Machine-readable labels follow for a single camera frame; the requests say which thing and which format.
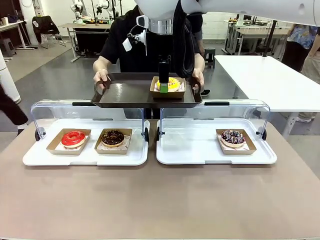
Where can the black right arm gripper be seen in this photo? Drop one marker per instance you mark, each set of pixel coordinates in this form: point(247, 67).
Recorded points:
point(160, 47)

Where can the yellow glazed donut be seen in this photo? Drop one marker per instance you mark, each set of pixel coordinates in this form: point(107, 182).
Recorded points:
point(173, 85)

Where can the yellow frosted donut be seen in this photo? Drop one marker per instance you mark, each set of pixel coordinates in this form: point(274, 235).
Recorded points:
point(172, 95)

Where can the dark brown serving tray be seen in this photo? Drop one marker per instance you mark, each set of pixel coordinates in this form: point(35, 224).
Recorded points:
point(125, 92)

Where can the purple donut with white drizzle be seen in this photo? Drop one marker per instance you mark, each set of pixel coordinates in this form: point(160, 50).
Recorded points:
point(228, 140)

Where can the sprinkled chocolate white donut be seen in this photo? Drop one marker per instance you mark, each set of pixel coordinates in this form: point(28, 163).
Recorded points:
point(240, 152)

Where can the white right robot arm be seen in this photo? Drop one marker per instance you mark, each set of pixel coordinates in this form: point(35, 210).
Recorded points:
point(225, 5)

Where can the person's right forearm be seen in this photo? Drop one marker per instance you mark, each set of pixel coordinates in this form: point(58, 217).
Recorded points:
point(101, 63)

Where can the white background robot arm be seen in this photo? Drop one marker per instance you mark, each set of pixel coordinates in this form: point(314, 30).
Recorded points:
point(76, 10)
point(102, 7)

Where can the person's left forearm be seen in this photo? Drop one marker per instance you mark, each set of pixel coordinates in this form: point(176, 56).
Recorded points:
point(199, 62)

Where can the person in black shirt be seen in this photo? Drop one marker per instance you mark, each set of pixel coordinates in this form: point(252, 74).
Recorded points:
point(120, 50)

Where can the chocolate donut with nut bits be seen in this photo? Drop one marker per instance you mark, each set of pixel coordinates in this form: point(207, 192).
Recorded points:
point(107, 141)

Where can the chocolate frosted donut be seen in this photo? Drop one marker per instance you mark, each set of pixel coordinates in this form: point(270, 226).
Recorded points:
point(112, 152)

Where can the red glazed donut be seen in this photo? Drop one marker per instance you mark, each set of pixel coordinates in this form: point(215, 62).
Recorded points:
point(66, 141)

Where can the red frosted donut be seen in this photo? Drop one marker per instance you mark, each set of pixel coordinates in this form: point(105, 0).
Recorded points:
point(53, 147)

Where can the person's left hand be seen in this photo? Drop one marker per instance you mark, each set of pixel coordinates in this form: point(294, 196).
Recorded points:
point(198, 78)

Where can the person's right hand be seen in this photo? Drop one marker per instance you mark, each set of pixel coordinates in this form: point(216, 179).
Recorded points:
point(101, 76)

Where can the black stool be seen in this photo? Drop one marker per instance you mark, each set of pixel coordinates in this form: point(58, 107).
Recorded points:
point(210, 50)

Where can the bystander in dark shirt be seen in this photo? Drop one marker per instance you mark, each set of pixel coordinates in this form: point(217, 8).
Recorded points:
point(198, 27)

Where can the black lid hinge knob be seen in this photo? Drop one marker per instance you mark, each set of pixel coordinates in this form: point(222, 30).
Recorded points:
point(158, 135)
point(263, 135)
point(146, 136)
point(38, 135)

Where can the white display tray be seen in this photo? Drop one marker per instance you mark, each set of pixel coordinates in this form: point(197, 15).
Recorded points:
point(140, 155)
point(190, 150)

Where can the clear display tray lid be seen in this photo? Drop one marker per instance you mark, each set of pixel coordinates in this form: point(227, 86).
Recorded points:
point(237, 111)
point(62, 110)

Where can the background table with robots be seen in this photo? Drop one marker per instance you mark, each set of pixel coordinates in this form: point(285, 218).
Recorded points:
point(82, 25)

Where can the background lab desks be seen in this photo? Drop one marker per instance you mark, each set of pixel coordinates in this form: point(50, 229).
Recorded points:
point(250, 31)

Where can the large white table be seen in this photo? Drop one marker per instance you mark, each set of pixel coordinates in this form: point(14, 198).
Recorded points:
point(262, 80)

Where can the black jacket on chair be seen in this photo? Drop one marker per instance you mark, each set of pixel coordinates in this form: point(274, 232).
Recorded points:
point(45, 27)

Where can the bystander in blue floral shirt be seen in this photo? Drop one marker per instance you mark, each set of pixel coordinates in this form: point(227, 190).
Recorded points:
point(300, 37)

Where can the bystander in beige trousers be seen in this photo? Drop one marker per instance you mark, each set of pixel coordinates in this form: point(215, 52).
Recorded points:
point(312, 87)

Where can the white rounded appliance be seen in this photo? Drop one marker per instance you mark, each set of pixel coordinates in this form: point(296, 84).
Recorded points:
point(7, 80)

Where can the passerby in black trousers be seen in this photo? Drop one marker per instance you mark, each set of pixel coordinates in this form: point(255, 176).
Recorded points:
point(10, 107)

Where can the grey stool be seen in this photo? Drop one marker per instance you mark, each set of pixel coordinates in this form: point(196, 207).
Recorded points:
point(7, 46)

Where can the white side desk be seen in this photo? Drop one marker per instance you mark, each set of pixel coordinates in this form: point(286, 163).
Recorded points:
point(10, 25)

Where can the metal frame chair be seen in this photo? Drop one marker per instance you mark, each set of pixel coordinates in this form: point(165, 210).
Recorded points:
point(60, 41)

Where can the black camera stand pole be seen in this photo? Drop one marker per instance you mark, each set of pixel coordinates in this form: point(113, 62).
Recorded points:
point(271, 37)

